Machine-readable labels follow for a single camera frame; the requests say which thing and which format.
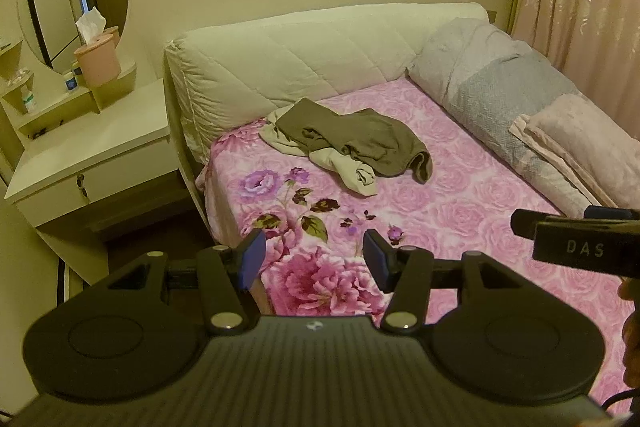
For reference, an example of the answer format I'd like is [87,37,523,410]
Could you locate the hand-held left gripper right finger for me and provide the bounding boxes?
[362,228,526,335]

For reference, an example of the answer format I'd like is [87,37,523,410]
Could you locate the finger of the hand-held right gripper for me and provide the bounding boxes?
[584,205,640,222]
[510,208,552,241]

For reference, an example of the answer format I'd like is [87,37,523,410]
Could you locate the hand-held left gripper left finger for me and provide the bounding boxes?
[107,228,268,335]

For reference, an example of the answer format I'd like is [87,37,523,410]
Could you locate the olive green pants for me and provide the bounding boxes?
[275,98,433,184]

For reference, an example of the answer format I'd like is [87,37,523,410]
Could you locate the person's right hand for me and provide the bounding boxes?
[617,279,640,389]

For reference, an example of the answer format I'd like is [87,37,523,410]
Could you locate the pink folded blanket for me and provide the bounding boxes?
[509,93,640,210]

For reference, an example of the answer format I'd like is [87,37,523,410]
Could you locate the pink floral bed blanket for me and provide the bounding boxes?
[197,77,636,408]

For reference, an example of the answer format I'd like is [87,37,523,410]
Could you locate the beige garment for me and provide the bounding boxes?
[258,107,379,196]

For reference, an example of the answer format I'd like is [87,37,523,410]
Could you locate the grey quilt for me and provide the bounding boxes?
[407,18,601,218]

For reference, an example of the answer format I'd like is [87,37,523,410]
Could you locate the white dressing table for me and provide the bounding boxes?
[0,38,173,285]

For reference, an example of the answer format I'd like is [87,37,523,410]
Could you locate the white padded headboard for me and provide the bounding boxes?
[164,2,493,165]

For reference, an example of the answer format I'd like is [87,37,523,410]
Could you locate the pink tissue holder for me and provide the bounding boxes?
[74,33,122,88]

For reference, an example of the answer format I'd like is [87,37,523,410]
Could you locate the white tissue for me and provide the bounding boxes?
[75,7,107,45]

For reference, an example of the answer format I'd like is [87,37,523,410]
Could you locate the white bed frame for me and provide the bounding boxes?
[163,79,213,233]

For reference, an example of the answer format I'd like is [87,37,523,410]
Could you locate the black cable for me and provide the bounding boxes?
[600,386,640,413]

